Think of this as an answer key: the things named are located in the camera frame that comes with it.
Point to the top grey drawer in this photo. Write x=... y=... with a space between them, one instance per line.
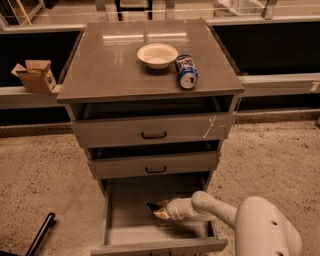
x=152 y=130

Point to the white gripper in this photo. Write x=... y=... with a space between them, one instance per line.
x=174 y=209

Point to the grey drawer cabinet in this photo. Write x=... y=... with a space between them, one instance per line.
x=106 y=80

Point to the grey drawer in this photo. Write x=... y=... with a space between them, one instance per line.
x=154 y=165
x=130 y=229
x=152 y=130

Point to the bottom grey drawer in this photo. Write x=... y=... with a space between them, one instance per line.
x=130 y=229

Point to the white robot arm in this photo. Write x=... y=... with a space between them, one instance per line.
x=260 y=227

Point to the white bowl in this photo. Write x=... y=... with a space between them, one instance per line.
x=157 y=55

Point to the grey ledge rail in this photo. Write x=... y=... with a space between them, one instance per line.
x=255 y=86

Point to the black pole on floor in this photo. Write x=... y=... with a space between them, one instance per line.
x=47 y=224

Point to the middle grey drawer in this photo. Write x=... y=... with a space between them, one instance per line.
x=154 y=165

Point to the small cardboard box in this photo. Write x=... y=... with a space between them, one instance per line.
x=36 y=76

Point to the blue soda can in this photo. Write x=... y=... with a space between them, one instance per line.
x=187 y=71

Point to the black rxbar chocolate wrapper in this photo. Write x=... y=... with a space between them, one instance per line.
x=153 y=207

